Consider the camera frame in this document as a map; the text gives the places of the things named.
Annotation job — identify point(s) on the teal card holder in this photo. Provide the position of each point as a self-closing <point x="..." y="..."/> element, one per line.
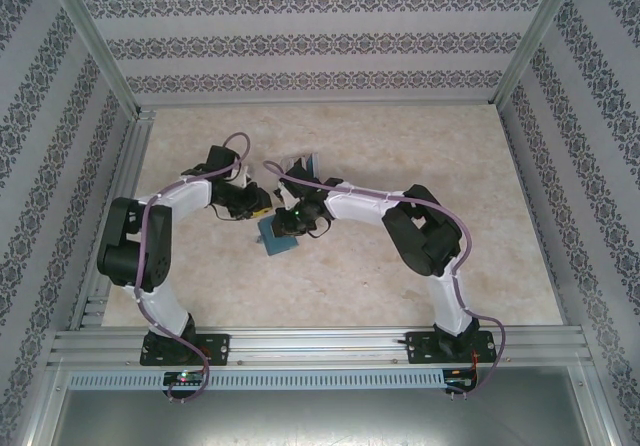
<point x="277" y="247"/>

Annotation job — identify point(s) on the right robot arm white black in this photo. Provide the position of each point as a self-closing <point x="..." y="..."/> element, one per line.
<point x="360" y="201"/>

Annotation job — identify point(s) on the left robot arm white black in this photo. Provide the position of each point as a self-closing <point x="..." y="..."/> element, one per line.
<point x="185" y="198"/>

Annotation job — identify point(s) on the blue card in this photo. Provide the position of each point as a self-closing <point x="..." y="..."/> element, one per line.
<point x="315" y="161"/>

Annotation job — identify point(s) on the aluminium crossbar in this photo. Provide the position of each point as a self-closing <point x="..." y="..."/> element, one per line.
<point x="320" y="104"/>

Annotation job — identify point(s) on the left controller board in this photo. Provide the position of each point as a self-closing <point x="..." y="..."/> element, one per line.
<point x="185" y="377"/>

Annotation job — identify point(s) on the controller board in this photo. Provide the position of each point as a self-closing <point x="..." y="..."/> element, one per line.
<point x="460" y="381"/>
<point x="185" y="377"/>

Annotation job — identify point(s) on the grey metal sheet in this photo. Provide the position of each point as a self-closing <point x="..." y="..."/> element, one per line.
<point x="320" y="416"/>

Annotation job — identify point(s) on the right controller board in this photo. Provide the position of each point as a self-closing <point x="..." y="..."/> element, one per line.
<point x="460" y="381"/>

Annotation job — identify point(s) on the aluminium side rail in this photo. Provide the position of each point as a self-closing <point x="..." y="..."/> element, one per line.
<point x="131" y="166"/>

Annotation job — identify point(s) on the aluminium mounting rail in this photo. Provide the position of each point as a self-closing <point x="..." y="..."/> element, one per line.
<point x="320" y="346"/>

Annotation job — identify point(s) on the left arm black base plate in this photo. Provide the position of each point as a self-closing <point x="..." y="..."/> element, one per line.
<point x="220" y="348"/>

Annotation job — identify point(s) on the aluminium frame post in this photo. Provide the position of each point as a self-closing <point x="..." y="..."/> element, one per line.
<point x="540" y="31"/>
<point x="90" y="41"/>

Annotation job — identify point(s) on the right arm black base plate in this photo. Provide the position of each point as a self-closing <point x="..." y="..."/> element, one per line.
<point x="417" y="348"/>

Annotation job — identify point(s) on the aluminium frame upright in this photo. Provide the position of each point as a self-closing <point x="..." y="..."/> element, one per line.
<point x="595" y="406"/>
<point x="45" y="406"/>

